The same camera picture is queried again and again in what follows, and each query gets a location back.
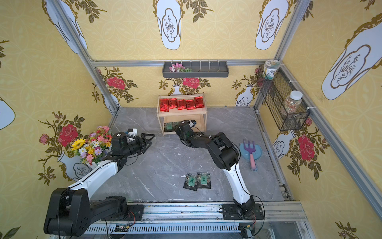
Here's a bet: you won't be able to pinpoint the black wire wall basket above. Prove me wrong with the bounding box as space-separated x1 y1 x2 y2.
253 65 310 131

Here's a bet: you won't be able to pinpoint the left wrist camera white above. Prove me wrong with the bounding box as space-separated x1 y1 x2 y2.
125 128 137 136

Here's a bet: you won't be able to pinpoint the small circuit board right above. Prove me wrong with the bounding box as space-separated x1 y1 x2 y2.
239 225 253 239

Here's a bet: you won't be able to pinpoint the grey wall tray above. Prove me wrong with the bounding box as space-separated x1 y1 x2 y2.
162 60 230 78

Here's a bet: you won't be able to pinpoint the artificial flower bouquet in vase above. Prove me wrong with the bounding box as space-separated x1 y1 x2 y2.
71 126 112 169

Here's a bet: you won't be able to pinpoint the wooden two-tier shelf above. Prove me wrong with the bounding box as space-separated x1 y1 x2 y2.
156 93 208 135

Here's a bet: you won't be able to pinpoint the small pink flowers in tray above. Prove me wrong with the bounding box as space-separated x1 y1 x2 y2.
169 62 191 72

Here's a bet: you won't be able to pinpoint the red tea bag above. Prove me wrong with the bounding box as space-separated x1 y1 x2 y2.
168 98 178 110
186 99 196 110
177 99 187 111
194 96 205 109
159 99 169 112

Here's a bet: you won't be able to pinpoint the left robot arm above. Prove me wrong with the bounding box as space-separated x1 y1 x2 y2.
43 132 155 237

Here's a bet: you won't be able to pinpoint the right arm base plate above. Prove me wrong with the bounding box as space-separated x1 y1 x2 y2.
220 203 264 220

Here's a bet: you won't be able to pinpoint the jar with patterned lid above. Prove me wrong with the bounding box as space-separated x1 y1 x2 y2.
263 59 281 80

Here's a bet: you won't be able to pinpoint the small circuit board left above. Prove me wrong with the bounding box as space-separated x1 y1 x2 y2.
114 225 130 233

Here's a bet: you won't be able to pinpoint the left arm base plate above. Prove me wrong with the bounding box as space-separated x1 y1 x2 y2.
120 204 144 222

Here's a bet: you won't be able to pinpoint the clear jar white lid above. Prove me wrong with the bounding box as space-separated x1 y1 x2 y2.
282 91 303 116

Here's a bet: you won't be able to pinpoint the small circuit board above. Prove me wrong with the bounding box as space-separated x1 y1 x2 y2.
114 225 130 233
239 225 253 239

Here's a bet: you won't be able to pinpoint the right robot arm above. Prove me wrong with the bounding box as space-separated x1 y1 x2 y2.
175 120 256 218

